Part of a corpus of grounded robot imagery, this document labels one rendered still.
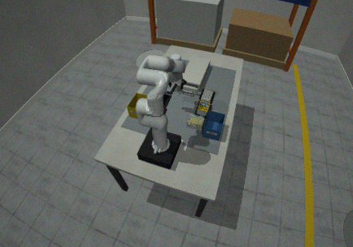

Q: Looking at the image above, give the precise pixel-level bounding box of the blue bin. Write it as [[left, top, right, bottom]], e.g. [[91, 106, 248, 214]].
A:
[[203, 110, 225, 141]]

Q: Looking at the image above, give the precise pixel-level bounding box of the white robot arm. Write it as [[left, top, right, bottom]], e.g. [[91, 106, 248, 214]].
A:
[[136, 54, 185, 154]]

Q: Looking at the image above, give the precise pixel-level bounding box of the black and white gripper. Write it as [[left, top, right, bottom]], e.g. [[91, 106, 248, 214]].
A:
[[169, 72, 187, 90]]

